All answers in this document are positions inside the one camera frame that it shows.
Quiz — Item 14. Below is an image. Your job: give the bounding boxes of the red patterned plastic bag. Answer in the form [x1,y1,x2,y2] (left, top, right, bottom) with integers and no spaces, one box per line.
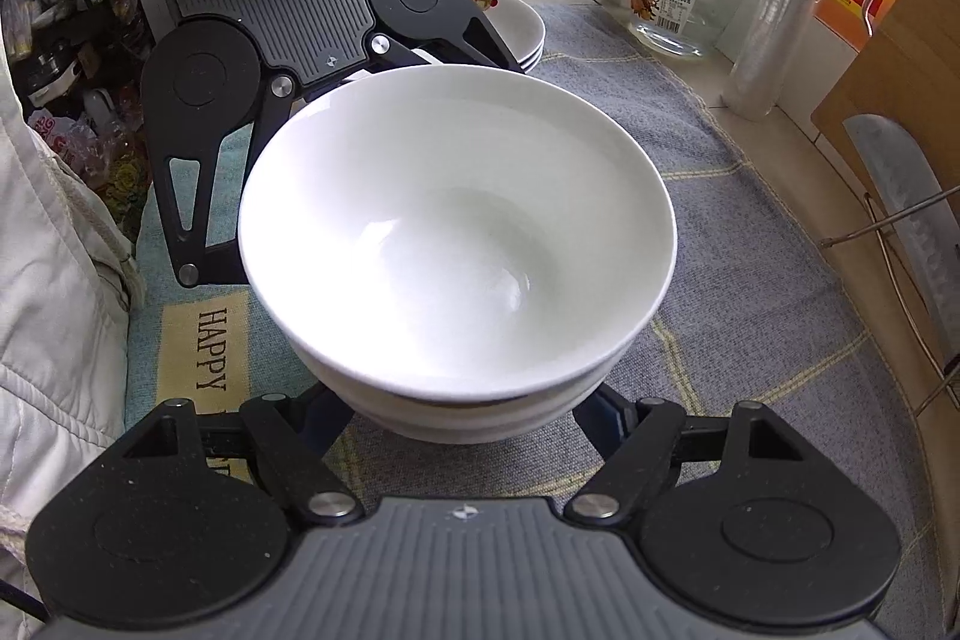
[26,107,113,176]

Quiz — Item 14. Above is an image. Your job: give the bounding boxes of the grey checked cloth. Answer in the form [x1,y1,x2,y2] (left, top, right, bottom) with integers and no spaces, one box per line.
[322,0,960,640]

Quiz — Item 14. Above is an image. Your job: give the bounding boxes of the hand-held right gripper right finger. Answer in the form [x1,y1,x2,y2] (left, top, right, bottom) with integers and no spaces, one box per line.
[566,385,807,525]

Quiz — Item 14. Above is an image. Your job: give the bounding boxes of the wooden cutting board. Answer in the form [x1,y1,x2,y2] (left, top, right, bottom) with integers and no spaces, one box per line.
[810,0,960,236]

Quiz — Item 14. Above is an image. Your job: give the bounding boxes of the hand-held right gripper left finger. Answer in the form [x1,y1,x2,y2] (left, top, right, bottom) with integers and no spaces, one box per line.
[120,385,361,525]

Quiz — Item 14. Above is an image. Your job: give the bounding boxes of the person's white jacket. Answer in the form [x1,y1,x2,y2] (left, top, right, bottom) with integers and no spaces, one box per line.
[0,40,151,611]

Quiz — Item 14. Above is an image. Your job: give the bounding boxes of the metal wire rack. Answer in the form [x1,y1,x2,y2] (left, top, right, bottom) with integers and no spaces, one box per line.
[817,186,960,416]

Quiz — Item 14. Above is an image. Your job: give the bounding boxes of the white bowl with pink flowers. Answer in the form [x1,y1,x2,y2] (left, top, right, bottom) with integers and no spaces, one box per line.
[289,310,642,422]
[238,66,678,402]

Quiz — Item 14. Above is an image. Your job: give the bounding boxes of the teal printed mat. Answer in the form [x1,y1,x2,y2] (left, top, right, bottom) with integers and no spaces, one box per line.
[124,107,353,461]

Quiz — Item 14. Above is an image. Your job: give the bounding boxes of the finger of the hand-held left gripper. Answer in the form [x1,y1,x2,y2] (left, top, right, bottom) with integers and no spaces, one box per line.
[150,137,248,290]
[373,0,530,75]

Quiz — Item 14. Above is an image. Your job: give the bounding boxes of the plain white bowl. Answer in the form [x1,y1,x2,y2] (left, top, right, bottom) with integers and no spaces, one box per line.
[341,396,601,446]

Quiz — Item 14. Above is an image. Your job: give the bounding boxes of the kitchen knife with black handle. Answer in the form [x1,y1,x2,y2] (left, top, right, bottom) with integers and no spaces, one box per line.
[844,113,960,371]

